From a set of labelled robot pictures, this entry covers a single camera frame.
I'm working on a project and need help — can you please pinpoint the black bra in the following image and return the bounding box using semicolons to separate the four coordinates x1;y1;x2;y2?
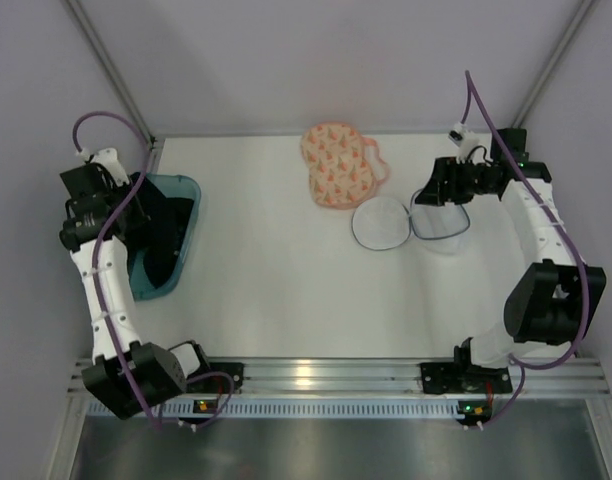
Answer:
130;172;197;294

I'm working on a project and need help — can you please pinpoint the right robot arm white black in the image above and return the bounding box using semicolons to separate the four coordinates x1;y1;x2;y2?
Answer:
410;123;607;368

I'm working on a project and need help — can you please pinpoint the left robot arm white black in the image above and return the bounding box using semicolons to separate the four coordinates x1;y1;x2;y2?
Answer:
59;163;210;420

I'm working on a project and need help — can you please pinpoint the teal plastic bin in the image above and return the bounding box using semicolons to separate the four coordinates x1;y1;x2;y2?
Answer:
123;171;202;302

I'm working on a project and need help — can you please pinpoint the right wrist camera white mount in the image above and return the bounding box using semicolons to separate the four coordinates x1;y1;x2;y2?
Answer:
448;122;480;161

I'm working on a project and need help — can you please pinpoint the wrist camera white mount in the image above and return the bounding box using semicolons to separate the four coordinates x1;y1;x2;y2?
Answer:
76;147;130;185
448;122;480;161

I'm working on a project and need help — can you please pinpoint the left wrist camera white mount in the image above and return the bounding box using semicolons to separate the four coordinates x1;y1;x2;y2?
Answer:
76;147;130;185

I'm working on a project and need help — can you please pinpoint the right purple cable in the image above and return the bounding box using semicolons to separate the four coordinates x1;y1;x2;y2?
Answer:
463;69;590;426

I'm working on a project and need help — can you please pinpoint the purple cable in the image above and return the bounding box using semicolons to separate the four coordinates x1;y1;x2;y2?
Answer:
463;69;590;426
73;112;236;434

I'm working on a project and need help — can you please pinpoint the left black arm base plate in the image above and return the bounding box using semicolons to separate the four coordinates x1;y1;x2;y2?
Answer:
186;361;244;394

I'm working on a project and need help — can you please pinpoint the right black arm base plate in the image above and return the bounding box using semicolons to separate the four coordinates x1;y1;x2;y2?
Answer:
420;362;513;395

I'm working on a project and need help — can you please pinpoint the aluminium mounting rail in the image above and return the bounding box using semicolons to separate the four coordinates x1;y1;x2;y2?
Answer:
211;357;611;400

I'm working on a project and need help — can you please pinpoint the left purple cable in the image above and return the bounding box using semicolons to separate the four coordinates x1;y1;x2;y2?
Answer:
73;112;236;434

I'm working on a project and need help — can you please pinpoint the white slotted cable duct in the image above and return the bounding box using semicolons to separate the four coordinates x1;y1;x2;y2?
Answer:
153;397;487;420

